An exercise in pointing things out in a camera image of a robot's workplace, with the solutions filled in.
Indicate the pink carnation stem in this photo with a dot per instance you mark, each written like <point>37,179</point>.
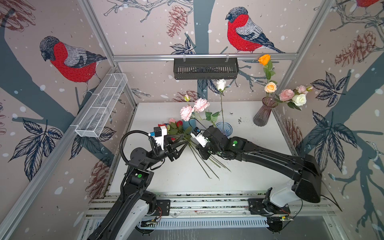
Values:
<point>287,94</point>

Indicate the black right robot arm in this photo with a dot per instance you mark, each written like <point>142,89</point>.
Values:
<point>304,173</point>

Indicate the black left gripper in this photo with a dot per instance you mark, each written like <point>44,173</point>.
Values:
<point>169,150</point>

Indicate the black hanging wire basket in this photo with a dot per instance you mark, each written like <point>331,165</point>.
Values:
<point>206,68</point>

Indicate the teal ceramic vase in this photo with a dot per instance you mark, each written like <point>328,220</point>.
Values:
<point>187,124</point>

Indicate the blue purple glass vase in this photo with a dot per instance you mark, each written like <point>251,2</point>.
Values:
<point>225,128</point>

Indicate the aluminium rail base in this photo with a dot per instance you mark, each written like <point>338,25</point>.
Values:
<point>228,211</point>

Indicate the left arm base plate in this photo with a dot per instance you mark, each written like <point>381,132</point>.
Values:
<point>159,208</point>

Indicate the small red rose stem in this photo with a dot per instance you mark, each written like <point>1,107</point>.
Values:
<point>176,127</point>

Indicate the white wire mesh basket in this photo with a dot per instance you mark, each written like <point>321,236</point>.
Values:
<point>99,112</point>

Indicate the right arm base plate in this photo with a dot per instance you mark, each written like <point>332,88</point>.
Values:
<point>266,209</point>

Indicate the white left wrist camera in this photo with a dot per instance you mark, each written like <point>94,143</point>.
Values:
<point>159,134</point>

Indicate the white rose stem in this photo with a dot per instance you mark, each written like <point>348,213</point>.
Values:
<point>221,87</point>
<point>297,101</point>

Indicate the mauve glass vase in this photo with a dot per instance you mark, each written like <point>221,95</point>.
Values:
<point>262,116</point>

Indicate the orange rose stem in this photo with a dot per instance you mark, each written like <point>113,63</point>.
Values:
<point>268,68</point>

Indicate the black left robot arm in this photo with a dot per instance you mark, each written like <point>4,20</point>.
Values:
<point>135,201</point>

